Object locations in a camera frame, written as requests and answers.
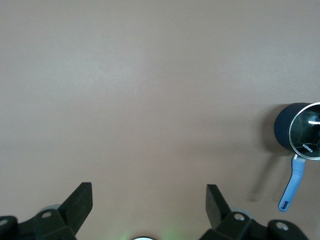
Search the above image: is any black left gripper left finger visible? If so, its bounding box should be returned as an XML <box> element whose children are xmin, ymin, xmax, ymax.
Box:
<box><xmin>18</xmin><ymin>182</ymin><xmax>93</xmax><ymax>240</ymax></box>

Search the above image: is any glass lid with blue knob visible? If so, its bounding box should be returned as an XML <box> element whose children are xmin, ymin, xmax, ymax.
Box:
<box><xmin>287</xmin><ymin>101</ymin><xmax>320</xmax><ymax>161</ymax></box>

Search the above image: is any black saucepan with blue handle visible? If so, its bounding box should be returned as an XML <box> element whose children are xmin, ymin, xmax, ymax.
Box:
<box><xmin>273</xmin><ymin>102</ymin><xmax>320</xmax><ymax>213</ymax></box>

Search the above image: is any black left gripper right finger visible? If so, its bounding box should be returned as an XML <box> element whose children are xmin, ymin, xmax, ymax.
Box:
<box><xmin>199</xmin><ymin>184</ymin><xmax>270</xmax><ymax>240</ymax></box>

